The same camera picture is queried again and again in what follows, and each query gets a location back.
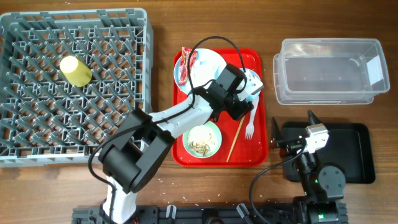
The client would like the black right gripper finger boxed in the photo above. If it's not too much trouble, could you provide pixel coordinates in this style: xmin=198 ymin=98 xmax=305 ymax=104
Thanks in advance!
xmin=269 ymin=117 xmax=282 ymax=149
xmin=307 ymin=110 xmax=321 ymax=126

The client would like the green bowl with food scraps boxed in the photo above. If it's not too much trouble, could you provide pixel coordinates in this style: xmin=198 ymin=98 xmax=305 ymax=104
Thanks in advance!
xmin=182 ymin=121 xmax=223 ymax=159

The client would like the red snack wrapper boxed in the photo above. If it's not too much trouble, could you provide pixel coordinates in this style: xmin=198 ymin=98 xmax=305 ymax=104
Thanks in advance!
xmin=178 ymin=47 xmax=198 ymax=85

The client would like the yellow plastic cup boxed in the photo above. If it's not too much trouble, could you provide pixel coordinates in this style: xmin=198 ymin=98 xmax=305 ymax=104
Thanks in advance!
xmin=60 ymin=56 xmax=92 ymax=87

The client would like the white napkin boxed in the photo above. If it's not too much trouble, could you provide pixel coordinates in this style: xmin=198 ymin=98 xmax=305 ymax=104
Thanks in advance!
xmin=190 ymin=58 xmax=226 ymax=87

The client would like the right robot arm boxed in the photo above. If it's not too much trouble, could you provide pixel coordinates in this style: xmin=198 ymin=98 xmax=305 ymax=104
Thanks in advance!
xmin=270 ymin=110 xmax=346 ymax=223

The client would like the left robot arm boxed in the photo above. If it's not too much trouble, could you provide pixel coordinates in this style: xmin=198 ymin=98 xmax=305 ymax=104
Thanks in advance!
xmin=99 ymin=63 xmax=263 ymax=223

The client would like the grey plastic dishwasher rack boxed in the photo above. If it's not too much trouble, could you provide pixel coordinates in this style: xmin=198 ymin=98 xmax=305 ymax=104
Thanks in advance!
xmin=1 ymin=8 xmax=154 ymax=167

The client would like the white plastic fork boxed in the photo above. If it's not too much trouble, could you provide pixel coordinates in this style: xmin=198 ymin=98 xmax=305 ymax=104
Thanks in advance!
xmin=245 ymin=96 xmax=259 ymax=140

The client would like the wooden chopstick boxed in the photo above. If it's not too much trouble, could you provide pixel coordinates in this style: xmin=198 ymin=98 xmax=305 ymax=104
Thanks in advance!
xmin=226 ymin=117 xmax=244 ymax=163

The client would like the light blue round plate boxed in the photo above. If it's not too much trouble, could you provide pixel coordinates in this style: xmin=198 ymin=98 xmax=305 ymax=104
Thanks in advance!
xmin=174 ymin=49 xmax=226 ymax=94

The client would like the red plastic tray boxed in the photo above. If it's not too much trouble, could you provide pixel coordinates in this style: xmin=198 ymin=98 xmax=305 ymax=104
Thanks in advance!
xmin=171 ymin=48 xmax=268 ymax=168

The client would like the black plastic tray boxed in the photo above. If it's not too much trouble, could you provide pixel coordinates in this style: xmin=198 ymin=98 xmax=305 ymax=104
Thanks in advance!
xmin=281 ymin=121 xmax=376 ymax=184

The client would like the clear plastic bin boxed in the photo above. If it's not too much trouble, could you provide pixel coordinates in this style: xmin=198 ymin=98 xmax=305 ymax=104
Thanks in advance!
xmin=273 ymin=38 xmax=391 ymax=105

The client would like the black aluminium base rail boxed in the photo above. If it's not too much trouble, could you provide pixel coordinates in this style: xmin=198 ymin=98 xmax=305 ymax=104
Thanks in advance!
xmin=72 ymin=202 xmax=349 ymax=224

